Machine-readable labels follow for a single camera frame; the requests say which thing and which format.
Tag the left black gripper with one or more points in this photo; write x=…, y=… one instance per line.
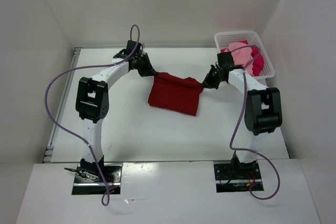
x=148, y=71

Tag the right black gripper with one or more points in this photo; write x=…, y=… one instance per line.
x=208, y=82

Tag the dark red t shirt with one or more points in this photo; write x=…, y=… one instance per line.
x=175, y=94

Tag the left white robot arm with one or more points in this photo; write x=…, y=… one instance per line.
x=92, y=104

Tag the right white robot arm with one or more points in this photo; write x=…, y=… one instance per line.
x=261, y=113

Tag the magenta t shirt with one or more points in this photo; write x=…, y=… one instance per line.
x=257, y=66

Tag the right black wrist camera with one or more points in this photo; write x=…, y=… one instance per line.
x=225, y=59

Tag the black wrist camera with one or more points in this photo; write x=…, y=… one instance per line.
x=225, y=59
x=133, y=48

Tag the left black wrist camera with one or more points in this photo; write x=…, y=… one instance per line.
x=133, y=48

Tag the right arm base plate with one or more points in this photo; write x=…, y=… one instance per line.
x=229, y=180

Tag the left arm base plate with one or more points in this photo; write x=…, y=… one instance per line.
x=85, y=184

